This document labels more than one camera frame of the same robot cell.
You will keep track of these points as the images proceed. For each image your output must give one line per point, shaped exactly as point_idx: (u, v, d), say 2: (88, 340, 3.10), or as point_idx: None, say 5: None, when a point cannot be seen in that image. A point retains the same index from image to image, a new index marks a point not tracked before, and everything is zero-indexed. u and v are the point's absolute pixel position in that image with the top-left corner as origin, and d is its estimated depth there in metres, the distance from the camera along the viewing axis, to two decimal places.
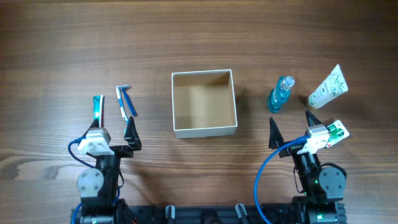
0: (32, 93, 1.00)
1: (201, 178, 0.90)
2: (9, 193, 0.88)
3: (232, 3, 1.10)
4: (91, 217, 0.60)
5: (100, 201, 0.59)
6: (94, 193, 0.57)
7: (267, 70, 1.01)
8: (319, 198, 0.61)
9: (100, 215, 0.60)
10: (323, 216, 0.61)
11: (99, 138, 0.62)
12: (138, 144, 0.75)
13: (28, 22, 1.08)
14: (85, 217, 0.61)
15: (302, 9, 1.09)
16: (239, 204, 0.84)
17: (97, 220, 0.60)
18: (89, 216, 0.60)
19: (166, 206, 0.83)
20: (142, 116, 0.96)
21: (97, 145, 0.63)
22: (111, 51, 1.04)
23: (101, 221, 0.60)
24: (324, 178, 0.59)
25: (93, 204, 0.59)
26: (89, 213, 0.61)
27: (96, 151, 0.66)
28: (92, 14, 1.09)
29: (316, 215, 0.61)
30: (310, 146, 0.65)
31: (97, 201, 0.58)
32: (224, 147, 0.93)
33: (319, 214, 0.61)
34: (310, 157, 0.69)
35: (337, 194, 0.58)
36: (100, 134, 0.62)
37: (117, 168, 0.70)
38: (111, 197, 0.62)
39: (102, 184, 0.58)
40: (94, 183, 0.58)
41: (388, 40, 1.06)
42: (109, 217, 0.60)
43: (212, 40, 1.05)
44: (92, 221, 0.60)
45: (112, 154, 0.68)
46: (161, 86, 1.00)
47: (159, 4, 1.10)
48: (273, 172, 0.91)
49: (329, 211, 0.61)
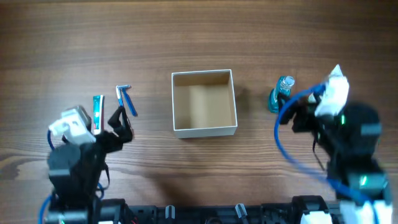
0: (32, 92, 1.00)
1: (201, 178, 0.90)
2: (9, 193, 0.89)
3: (232, 3, 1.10)
4: (58, 214, 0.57)
5: (74, 183, 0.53)
6: (67, 170, 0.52)
7: (267, 70, 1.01)
8: (352, 150, 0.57)
9: (69, 213, 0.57)
10: (370, 180, 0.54)
11: (73, 116, 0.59)
12: (126, 134, 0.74)
13: (27, 22, 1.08)
14: (51, 213, 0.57)
15: (302, 9, 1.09)
16: (239, 204, 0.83)
17: (66, 219, 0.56)
18: (56, 213, 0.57)
19: (166, 206, 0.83)
20: (143, 116, 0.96)
21: (71, 126, 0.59)
22: (111, 50, 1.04)
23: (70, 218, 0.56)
24: (351, 129, 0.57)
25: (63, 185, 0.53)
26: (58, 208, 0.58)
27: (73, 137, 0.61)
28: (91, 14, 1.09)
29: (359, 180, 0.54)
30: (332, 90, 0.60)
31: (69, 182, 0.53)
32: (224, 147, 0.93)
33: (364, 177, 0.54)
34: (329, 119, 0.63)
35: (364, 145, 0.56)
36: (74, 111, 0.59)
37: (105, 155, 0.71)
38: (87, 184, 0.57)
39: (77, 160, 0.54)
40: (67, 159, 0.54)
41: (388, 40, 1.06)
42: (83, 214, 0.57)
43: (212, 40, 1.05)
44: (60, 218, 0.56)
45: (93, 140, 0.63)
46: (161, 86, 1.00)
47: (159, 4, 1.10)
48: (273, 172, 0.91)
49: (378, 177, 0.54)
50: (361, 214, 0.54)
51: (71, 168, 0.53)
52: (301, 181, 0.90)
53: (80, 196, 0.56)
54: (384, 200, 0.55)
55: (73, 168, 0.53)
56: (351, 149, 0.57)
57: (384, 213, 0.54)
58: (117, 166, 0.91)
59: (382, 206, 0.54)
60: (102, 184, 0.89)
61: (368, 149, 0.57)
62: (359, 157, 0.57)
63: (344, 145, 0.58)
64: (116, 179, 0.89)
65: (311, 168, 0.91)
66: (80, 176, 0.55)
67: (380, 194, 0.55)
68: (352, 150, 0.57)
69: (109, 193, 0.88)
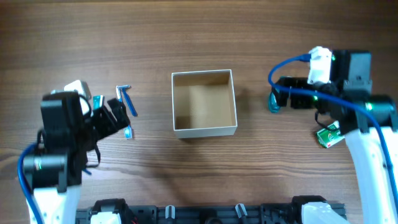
0: (33, 93, 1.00)
1: (201, 178, 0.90)
2: (9, 193, 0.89)
3: (232, 2, 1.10)
4: (35, 158, 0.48)
5: (63, 116, 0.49)
6: (60, 101, 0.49)
7: (267, 70, 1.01)
8: (349, 80, 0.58)
9: (47, 158, 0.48)
10: (374, 106, 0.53)
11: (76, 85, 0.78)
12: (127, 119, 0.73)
13: (27, 22, 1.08)
14: (25, 158, 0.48)
15: (303, 9, 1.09)
16: (239, 204, 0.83)
17: (44, 165, 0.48)
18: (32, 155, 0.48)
19: (166, 206, 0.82)
20: (143, 116, 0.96)
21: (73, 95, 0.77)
22: (111, 51, 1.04)
23: (48, 160, 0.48)
24: (340, 59, 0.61)
25: (53, 116, 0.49)
26: (33, 152, 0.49)
27: None
28: (92, 14, 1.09)
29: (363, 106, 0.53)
30: (318, 56, 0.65)
31: (60, 113, 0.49)
32: (224, 147, 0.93)
33: (367, 103, 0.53)
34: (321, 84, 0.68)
35: (364, 71, 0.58)
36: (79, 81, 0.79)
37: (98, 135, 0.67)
38: (74, 128, 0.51)
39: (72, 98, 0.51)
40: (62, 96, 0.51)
41: (388, 40, 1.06)
42: (61, 158, 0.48)
43: (212, 40, 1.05)
44: (37, 160, 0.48)
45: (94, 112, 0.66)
46: (161, 86, 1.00)
47: (159, 3, 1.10)
48: (273, 172, 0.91)
49: (382, 102, 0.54)
50: (367, 143, 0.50)
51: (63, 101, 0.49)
52: (301, 181, 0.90)
53: (64, 137, 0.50)
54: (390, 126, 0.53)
55: (66, 99, 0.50)
56: (349, 78, 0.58)
57: (391, 144, 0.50)
58: (117, 166, 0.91)
59: (388, 132, 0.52)
60: (102, 185, 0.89)
61: (366, 79, 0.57)
62: (358, 89, 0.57)
63: (340, 83, 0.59)
64: (116, 179, 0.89)
65: (311, 168, 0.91)
66: (73, 114, 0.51)
67: (387, 120, 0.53)
68: (351, 80, 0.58)
69: (109, 193, 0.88)
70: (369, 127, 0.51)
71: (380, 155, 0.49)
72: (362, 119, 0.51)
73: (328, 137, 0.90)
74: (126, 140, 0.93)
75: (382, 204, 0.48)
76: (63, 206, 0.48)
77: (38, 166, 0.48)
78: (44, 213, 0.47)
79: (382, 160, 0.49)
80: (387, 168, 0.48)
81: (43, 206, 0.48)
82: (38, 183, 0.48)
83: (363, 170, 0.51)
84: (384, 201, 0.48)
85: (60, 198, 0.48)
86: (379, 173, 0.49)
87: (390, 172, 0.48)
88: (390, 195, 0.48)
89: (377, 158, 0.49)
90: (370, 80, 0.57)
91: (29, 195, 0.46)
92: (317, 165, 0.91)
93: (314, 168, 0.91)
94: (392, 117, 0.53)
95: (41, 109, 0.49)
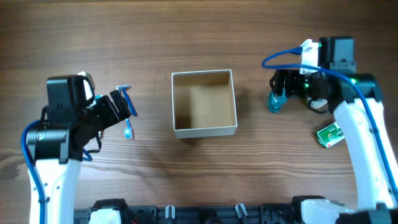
0: (32, 92, 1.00)
1: (202, 178, 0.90)
2: (9, 193, 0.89)
3: (232, 2, 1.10)
4: (38, 132, 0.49)
5: (68, 93, 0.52)
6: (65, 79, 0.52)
7: (267, 70, 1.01)
8: (334, 63, 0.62)
9: (49, 131, 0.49)
10: (357, 80, 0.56)
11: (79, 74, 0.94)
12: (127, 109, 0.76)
13: (27, 22, 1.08)
14: (29, 132, 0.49)
15: (303, 9, 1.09)
16: (239, 204, 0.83)
17: (45, 137, 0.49)
18: (35, 130, 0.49)
19: (166, 206, 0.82)
20: (143, 116, 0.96)
21: None
22: (111, 51, 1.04)
23: (51, 134, 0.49)
24: (324, 46, 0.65)
25: (58, 93, 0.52)
26: (37, 127, 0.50)
27: None
28: (91, 14, 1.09)
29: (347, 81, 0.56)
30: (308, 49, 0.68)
31: (65, 90, 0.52)
32: (224, 147, 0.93)
33: (352, 79, 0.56)
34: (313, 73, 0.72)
35: (347, 55, 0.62)
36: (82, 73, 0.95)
37: (101, 126, 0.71)
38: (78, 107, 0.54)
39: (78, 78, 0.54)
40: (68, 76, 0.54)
41: (388, 40, 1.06)
42: (64, 132, 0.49)
43: (212, 40, 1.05)
44: (40, 134, 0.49)
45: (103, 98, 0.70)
46: (161, 86, 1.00)
47: (158, 3, 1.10)
48: (273, 172, 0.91)
49: (365, 79, 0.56)
50: (352, 112, 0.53)
51: (69, 79, 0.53)
52: (301, 181, 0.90)
53: (69, 113, 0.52)
54: (373, 98, 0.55)
55: (71, 79, 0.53)
56: (334, 61, 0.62)
57: (376, 113, 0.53)
58: (117, 166, 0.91)
59: (373, 102, 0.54)
60: (102, 185, 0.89)
61: (350, 61, 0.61)
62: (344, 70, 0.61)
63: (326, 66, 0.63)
64: (116, 179, 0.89)
65: (311, 168, 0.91)
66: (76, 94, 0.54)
67: (371, 92, 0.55)
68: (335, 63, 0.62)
69: (109, 193, 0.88)
70: (352, 99, 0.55)
71: (366, 122, 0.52)
72: (346, 93, 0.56)
73: (328, 137, 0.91)
74: (126, 140, 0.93)
75: (372, 165, 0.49)
76: (65, 176, 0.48)
77: (41, 139, 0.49)
78: (46, 183, 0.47)
79: (369, 126, 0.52)
80: (374, 133, 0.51)
81: (46, 176, 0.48)
82: (40, 154, 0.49)
83: (352, 137, 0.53)
84: (374, 163, 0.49)
85: (61, 167, 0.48)
86: (365, 138, 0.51)
87: (377, 135, 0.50)
88: (379, 156, 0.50)
89: (364, 125, 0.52)
90: (353, 62, 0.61)
91: (32, 165, 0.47)
92: (317, 165, 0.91)
93: (314, 168, 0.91)
94: (376, 89, 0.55)
95: (47, 86, 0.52)
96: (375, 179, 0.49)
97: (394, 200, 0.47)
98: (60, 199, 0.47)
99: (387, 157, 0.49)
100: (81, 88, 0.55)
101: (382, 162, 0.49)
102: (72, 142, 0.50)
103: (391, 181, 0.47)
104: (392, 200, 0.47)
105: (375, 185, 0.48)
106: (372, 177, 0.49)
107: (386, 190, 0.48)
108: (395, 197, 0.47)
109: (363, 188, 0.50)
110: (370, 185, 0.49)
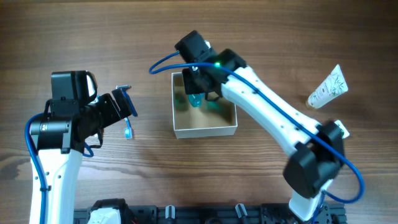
0: (32, 92, 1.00)
1: (202, 178, 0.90)
2: (9, 193, 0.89)
3: (232, 3, 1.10)
4: (41, 123, 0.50)
5: (71, 87, 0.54)
6: (68, 74, 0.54)
7: (267, 70, 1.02)
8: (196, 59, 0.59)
9: (53, 122, 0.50)
10: (222, 63, 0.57)
11: None
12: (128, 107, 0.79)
13: (28, 22, 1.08)
14: (33, 122, 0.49)
15: (302, 9, 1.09)
16: (239, 204, 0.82)
17: (49, 127, 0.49)
18: (38, 121, 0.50)
19: (167, 206, 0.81)
20: (142, 116, 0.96)
21: None
22: (111, 50, 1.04)
23: (54, 125, 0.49)
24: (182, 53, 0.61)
25: (63, 88, 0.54)
26: (40, 119, 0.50)
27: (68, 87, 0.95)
28: (91, 14, 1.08)
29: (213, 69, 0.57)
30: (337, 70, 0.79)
31: (69, 84, 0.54)
32: (224, 147, 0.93)
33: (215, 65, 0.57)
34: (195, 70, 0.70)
35: (202, 46, 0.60)
36: None
37: (102, 120, 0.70)
38: (82, 102, 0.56)
39: (80, 73, 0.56)
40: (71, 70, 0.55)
41: (387, 39, 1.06)
42: (66, 124, 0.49)
43: (212, 40, 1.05)
44: (43, 126, 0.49)
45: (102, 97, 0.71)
46: (161, 86, 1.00)
47: (159, 4, 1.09)
48: (273, 172, 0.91)
49: (226, 60, 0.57)
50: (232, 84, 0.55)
51: (72, 74, 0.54)
52: None
53: (71, 106, 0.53)
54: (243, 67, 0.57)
55: (74, 74, 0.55)
56: (195, 56, 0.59)
57: (249, 75, 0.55)
58: (117, 166, 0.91)
59: (243, 71, 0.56)
60: (102, 185, 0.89)
61: (207, 50, 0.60)
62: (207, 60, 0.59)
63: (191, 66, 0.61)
64: (115, 179, 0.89)
65: None
66: (79, 88, 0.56)
67: (237, 65, 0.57)
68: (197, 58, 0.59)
69: (109, 193, 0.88)
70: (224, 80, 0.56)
71: (247, 88, 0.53)
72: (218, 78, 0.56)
73: None
74: (126, 140, 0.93)
75: (271, 118, 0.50)
76: (66, 165, 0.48)
77: (45, 129, 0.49)
78: (48, 172, 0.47)
79: (250, 89, 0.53)
80: (257, 93, 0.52)
81: (47, 165, 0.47)
82: (42, 144, 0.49)
83: (246, 106, 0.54)
84: (271, 114, 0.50)
85: (63, 157, 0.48)
86: (251, 98, 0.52)
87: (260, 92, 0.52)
88: (270, 107, 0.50)
89: (245, 89, 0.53)
90: (211, 49, 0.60)
91: (34, 154, 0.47)
92: None
93: None
94: (238, 60, 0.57)
95: (52, 80, 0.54)
96: (280, 128, 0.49)
97: (304, 134, 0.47)
98: (61, 188, 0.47)
99: (277, 104, 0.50)
100: (83, 82, 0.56)
101: (277, 111, 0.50)
102: (74, 133, 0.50)
103: (291, 120, 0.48)
104: (304, 136, 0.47)
105: (283, 130, 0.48)
106: (277, 128, 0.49)
107: (293, 129, 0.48)
108: (303, 130, 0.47)
109: (283, 142, 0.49)
110: (282, 136, 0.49)
